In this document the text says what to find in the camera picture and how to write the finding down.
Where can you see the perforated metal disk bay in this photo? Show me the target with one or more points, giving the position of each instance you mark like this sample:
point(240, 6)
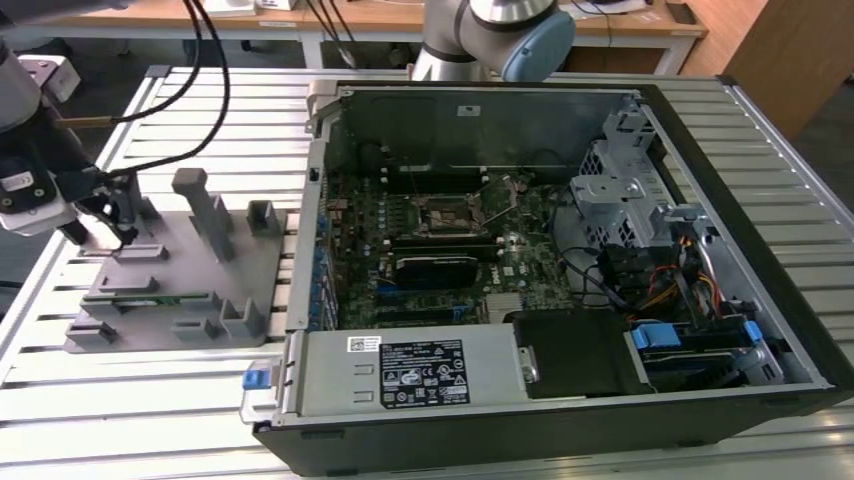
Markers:
point(603, 200)

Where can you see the silver ribbed chipset heatsink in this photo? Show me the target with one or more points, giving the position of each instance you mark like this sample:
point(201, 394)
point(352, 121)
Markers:
point(503, 306)

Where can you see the green RAM stick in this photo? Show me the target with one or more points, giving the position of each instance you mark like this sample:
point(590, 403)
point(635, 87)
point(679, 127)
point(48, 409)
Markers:
point(167, 300)

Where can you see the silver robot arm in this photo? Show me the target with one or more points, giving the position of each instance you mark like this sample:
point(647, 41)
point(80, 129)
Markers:
point(494, 30)

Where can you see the silver metal bracket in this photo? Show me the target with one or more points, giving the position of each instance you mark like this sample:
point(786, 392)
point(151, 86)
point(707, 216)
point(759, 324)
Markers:
point(683, 214)

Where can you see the white sticker with black print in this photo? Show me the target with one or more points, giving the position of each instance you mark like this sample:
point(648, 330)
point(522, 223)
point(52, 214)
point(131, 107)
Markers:
point(470, 110)

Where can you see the wooden desk white frame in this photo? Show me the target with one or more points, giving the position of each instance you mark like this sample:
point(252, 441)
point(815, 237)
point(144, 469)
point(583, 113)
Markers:
point(153, 24)

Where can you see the black graphics card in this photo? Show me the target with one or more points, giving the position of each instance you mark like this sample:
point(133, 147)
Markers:
point(434, 272)

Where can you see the blue expansion slot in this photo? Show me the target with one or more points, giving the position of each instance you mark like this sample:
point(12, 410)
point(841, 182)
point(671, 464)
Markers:
point(388, 290)

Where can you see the small white device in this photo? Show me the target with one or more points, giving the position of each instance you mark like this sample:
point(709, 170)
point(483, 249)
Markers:
point(276, 4)

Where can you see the black open PC case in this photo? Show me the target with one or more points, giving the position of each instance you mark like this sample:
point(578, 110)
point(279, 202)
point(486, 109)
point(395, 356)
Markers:
point(467, 440)

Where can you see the CPU socket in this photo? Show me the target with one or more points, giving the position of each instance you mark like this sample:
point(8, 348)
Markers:
point(450, 215)

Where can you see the white wrist camera black face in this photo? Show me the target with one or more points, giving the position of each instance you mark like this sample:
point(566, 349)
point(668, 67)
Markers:
point(33, 195)

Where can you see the black RAM slot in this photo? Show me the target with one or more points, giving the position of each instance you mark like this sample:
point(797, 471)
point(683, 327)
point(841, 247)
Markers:
point(440, 250)
point(440, 245)
point(440, 255)
point(434, 170)
point(440, 240)
point(434, 176)
point(434, 182)

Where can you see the dark phone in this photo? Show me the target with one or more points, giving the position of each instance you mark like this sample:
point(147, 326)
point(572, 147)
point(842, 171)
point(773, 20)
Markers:
point(680, 12)

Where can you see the hard disk in blue carrier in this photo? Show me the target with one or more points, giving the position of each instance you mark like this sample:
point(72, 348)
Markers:
point(656, 337)

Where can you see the blue plastic latch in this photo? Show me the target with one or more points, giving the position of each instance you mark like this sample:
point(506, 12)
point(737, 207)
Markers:
point(255, 380)

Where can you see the black plastic cover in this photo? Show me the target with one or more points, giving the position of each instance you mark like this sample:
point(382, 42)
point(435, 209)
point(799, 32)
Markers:
point(574, 355)

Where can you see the wooden cabinet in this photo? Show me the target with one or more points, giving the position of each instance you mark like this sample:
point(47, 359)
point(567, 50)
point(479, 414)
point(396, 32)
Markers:
point(787, 50)

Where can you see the small boxy wrist camera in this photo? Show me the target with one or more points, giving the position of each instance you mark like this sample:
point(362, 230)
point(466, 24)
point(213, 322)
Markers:
point(63, 77)

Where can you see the silver power supply box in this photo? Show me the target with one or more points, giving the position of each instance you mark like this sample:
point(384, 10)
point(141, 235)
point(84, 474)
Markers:
point(320, 380)

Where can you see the green motherboard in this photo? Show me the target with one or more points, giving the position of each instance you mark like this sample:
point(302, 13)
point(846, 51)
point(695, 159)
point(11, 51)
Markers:
point(534, 270)

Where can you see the white book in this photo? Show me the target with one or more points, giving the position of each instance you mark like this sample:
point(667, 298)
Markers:
point(233, 6)

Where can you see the black disk drive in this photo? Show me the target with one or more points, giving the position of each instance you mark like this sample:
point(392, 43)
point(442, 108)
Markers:
point(694, 372)

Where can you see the black expansion slot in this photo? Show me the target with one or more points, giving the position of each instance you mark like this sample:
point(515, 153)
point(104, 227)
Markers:
point(414, 316)

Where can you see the grey parts rack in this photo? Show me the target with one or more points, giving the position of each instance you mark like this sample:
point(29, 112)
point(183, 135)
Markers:
point(200, 270)

